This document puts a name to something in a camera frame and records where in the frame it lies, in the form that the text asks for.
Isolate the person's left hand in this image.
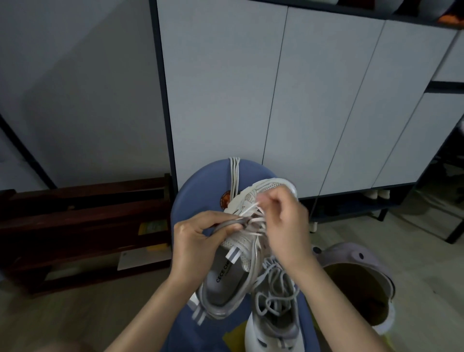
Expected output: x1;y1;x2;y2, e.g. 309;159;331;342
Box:
170;211;247;288

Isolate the person's right hand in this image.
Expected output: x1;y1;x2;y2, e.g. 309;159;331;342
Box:
257;188;321;278

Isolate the white shoelace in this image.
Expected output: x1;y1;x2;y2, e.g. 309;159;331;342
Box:
232;196;270;238

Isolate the grey white mesh sneaker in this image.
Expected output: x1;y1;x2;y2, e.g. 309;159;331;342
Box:
244;256;302;352
191;177;300;320

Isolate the person's left forearm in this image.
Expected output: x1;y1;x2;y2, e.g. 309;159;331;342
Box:
104;273;207;352

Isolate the person's right forearm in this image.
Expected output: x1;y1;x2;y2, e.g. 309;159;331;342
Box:
289;258;390;352

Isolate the blue round stool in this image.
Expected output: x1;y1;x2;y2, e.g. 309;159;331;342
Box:
170;159;320;352

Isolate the loose grey shoelace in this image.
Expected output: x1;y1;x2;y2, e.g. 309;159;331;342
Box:
228;156;243;205

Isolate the yellow flat packet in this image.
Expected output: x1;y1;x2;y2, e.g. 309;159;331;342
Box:
138;220;172;252

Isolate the white paper sheet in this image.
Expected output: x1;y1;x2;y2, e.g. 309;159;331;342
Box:
117;249;172;272

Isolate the lilac clog shoe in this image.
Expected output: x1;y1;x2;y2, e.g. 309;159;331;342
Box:
312;242;396;336

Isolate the dark wooden shoe rack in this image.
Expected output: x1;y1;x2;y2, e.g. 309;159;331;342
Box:
0;173;175;296

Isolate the white cabinet with dark frame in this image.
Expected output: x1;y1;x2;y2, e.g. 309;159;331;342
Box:
149;0;464;222

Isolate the black metal table frame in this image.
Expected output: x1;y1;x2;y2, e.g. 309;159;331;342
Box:
413;115;464;244

